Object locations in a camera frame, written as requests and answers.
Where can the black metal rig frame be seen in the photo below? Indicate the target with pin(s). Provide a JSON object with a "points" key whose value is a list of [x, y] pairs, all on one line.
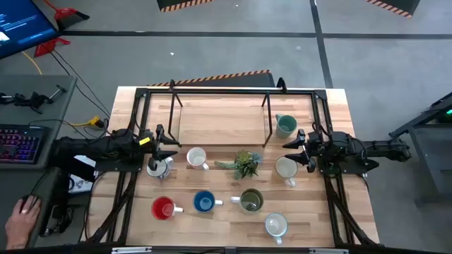
{"points": [[229, 91]]}

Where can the blue and white mug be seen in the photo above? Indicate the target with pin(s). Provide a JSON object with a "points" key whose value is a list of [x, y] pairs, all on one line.
{"points": [[204, 202]]}

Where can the wooden shelf black metal frame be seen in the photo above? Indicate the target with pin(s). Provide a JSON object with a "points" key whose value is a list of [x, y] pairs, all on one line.
{"points": [[222, 127]]}

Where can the black computer mouse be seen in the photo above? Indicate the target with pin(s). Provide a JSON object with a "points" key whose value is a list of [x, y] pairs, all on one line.
{"points": [[24, 204]]}

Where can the sage green mug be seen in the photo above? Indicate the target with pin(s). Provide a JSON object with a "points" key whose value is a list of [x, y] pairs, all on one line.
{"points": [[286, 127]]}

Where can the white paper sheet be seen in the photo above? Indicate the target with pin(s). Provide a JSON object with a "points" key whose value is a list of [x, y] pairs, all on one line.
{"points": [[81, 185]]}

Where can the grey side table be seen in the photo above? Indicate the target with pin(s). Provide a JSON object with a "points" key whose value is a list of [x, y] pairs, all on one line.
{"points": [[61, 106]]}

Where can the silver metal bracket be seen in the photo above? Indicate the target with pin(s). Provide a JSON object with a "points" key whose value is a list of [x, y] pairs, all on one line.
{"points": [[328, 251], [130, 250]]}

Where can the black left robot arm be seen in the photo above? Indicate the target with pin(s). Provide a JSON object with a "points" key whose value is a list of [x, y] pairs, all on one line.
{"points": [[106, 148]]}

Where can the red and white mug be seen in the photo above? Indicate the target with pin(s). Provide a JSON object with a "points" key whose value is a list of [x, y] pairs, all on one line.
{"points": [[162, 208]]}

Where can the backlit keyboard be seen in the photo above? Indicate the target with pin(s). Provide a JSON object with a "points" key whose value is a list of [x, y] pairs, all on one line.
{"points": [[21, 144]]}

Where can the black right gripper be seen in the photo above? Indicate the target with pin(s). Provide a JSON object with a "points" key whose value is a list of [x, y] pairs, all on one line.
{"points": [[314, 146]]}

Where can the person's hand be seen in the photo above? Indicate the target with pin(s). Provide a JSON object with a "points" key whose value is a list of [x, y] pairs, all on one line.
{"points": [[21, 225]]}

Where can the black electronics box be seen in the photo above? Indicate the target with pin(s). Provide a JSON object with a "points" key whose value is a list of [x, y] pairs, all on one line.
{"points": [[58, 211]]}

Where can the grey metal cart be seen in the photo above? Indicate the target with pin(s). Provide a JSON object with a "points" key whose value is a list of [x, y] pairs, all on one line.
{"points": [[434, 158]]}

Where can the computer monitor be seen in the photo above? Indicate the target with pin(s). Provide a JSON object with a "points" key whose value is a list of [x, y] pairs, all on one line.
{"points": [[21, 24]]}

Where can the black hazard-striped platform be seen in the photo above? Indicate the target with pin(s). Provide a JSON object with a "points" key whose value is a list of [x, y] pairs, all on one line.
{"points": [[247, 80], [176, 3], [399, 4]]}

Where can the white grey diamond-pattern mug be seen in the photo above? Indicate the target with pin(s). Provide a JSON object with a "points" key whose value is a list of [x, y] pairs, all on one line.
{"points": [[196, 158]]}

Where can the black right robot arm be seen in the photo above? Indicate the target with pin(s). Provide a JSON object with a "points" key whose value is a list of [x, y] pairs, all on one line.
{"points": [[370, 146]]}

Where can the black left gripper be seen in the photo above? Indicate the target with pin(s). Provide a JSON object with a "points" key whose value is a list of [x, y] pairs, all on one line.
{"points": [[148, 146]]}

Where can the white mug olive interior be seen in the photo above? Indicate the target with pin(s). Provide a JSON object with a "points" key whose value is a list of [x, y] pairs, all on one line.
{"points": [[251, 202]]}

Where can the black clamp tool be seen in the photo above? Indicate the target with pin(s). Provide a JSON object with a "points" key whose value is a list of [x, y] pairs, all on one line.
{"points": [[33, 98]]}

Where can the red stand base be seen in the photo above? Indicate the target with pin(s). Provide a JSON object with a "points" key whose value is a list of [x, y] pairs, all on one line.
{"points": [[49, 46]]}

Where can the red dustpan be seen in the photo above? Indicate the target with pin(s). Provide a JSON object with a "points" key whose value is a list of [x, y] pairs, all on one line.
{"points": [[69, 17]]}

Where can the white blue floral mug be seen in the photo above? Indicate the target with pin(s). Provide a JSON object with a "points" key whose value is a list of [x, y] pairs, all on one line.
{"points": [[164, 173]]}

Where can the succulent plant black pot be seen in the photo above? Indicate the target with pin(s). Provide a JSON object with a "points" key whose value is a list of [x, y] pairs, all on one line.
{"points": [[245, 164]]}

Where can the pale grey mug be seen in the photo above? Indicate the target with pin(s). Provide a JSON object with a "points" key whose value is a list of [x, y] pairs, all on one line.
{"points": [[276, 225]]}

